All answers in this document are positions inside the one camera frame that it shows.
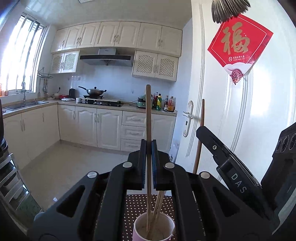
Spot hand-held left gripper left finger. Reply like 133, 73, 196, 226
28, 139, 147, 241

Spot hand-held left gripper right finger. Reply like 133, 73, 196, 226
151, 139, 280, 241

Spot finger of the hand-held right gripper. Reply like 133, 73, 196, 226
196, 126, 232, 168

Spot long wooden chopstick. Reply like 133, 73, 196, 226
145, 85, 153, 233
193, 99, 205, 174

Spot bunch of wooden chopsticks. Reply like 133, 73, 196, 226
151, 190, 166, 234

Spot pink cup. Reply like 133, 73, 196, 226
132, 210, 176, 241

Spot white printed bag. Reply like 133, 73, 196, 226
170, 141, 181, 167

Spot white three-drawer stack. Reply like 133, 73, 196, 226
121, 111, 148, 151

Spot white panelled door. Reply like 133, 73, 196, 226
170, 0, 296, 186

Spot green electric cooker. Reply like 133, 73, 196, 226
137, 96, 148, 109

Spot white base cabinets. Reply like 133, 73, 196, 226
0, 103, 177, 163

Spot black gas stove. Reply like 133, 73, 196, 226
82, 97, 124, 107

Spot wok with lid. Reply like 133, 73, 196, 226
78, 86, 107, 98

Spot white lattice-door cabinet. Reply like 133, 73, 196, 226
50, 50, 80, 75
132, 50, 179, 82

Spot red diamond door poster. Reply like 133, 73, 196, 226
207, 14, 274, 86

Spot range hood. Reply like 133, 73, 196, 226
79, 47, 134, 67

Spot steel kitchen sink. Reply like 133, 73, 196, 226
5, 100, 49, 111

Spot grey hanging ornament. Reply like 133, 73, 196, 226
211, 0, 251, 24

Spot chrome faucet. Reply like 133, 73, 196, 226
21, 81, 27, 105

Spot kitchen window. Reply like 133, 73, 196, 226
0, 14, 47, 96

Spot white door handle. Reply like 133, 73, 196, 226
182, 100, 201, 138

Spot white upper wall cabinets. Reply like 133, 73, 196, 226
50, 21, 183, 57

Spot wall utensil rack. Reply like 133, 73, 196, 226
37, 67, 53, 94

